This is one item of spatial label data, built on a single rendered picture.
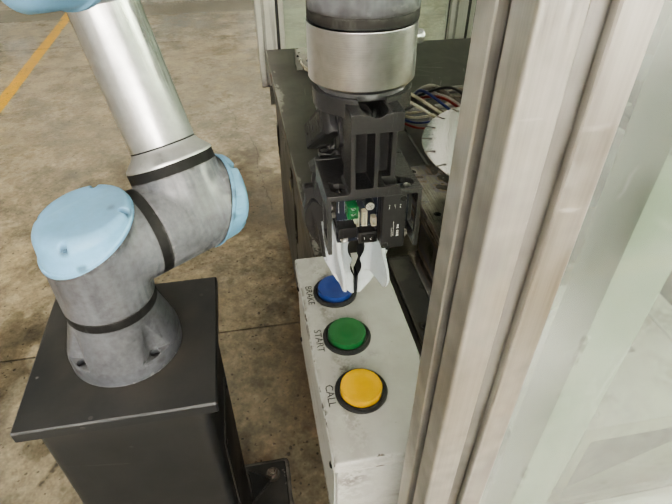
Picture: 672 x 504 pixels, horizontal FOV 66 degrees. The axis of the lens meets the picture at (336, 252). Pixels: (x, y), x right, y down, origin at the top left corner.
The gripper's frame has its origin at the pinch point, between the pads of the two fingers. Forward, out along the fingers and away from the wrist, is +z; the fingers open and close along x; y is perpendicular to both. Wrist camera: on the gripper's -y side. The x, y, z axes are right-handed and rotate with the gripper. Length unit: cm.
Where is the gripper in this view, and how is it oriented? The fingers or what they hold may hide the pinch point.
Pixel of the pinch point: (353, 275)
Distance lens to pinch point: 51.2
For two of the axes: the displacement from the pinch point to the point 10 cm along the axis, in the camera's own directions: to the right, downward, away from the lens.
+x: 9.8, -1.2, 1.3
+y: 1.8, 6.0, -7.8
